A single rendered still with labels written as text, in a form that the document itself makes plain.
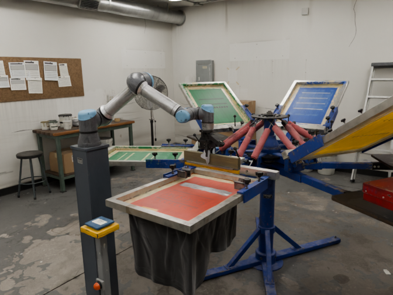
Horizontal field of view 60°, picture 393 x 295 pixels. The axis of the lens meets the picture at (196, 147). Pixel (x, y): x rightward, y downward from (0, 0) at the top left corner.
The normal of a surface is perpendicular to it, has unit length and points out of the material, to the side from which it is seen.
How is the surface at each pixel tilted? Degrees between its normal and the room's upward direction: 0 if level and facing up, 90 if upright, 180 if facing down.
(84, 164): 90
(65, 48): 90
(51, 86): 90
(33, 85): 88
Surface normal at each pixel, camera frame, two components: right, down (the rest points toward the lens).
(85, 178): -0.63, 0.18
